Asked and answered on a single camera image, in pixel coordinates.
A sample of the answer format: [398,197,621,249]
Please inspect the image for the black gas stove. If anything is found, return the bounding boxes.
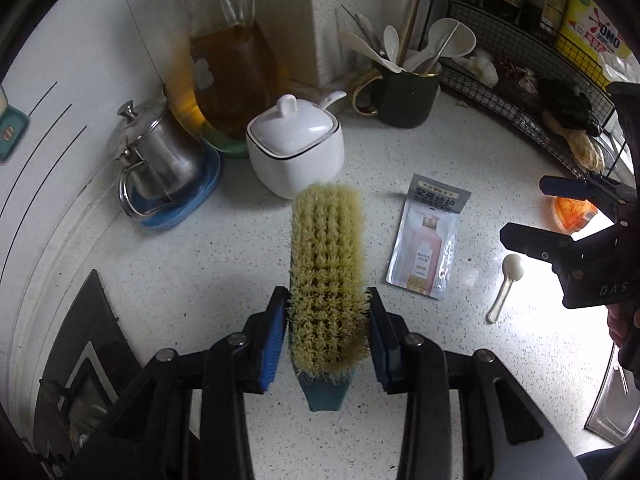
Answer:
[30,270,147,476]

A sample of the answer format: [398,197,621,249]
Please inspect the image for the silver shampoo sachet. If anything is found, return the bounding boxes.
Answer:
[386,174,472,301]

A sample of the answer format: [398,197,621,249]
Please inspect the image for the white soup spoon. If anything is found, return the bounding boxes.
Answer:
[382,25,402,70]

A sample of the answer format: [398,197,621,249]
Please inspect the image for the wooden chopsticks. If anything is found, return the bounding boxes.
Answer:
[399,0,424,55]

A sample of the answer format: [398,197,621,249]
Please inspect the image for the stainless steel teapot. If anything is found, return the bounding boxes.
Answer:
[106,100,208,219]

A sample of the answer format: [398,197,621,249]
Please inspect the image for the ginger root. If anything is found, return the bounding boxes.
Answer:
[542,110,607,172]

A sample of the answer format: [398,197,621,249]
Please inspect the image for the black crumpled bag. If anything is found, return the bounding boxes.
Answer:
[536,76,601,136]

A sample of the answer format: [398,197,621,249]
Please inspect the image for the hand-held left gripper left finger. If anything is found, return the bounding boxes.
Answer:
[65,285,291,480]

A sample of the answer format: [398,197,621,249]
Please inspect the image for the person's right hand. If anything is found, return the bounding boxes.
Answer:
[607,302,640,361]

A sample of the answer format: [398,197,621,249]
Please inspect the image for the garlic bulbs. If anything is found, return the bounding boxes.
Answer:
[452,50,501,86]

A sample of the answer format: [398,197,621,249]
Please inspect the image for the white rice ladle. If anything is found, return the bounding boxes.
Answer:
[402,17,477,74]

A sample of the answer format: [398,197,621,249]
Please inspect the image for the white ceramic pot spoon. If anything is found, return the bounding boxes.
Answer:
[310,91,347,112]

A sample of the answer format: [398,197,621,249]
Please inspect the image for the small white plastic spoon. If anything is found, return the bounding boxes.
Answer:
[486,254,525,324]

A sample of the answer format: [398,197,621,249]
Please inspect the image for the dark green mug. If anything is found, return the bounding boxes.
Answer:
[352,62,442,129]

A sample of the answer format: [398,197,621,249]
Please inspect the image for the metal kitchen tool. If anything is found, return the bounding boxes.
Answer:
[342,5,382,57]

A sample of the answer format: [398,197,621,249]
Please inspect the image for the black wire rack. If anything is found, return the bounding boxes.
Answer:
[434,0,640,181]

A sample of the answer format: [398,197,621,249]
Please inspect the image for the orange plastic packaging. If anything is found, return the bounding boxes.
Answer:
[552,195,599,234]

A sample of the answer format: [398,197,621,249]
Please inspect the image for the yellow detergent packet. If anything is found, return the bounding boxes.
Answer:
[555,0,634,77]

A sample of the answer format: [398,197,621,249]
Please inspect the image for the large cooking oil bottle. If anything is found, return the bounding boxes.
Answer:
[167,0,282,159]

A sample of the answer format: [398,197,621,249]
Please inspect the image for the blue saucer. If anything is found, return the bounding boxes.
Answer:
[140,147,222,231]

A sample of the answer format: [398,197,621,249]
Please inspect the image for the stainless steel sink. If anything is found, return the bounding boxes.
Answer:
[585,355,637,448]

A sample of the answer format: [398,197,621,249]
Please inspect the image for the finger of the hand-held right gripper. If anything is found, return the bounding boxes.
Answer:
[540,172,635,222]
[499,220,632,272]

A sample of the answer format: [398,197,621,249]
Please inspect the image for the blue scrub brush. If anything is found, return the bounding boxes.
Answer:
[285,182,374,413]

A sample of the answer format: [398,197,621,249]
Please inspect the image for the white ceramic sugar pot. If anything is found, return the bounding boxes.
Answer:
[246,95,346,201]

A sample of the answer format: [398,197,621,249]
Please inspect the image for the brown sauce bottle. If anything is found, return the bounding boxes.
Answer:
[539,0,572,37]

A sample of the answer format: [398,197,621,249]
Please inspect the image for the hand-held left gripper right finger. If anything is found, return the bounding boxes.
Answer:
[367,287,587,480]

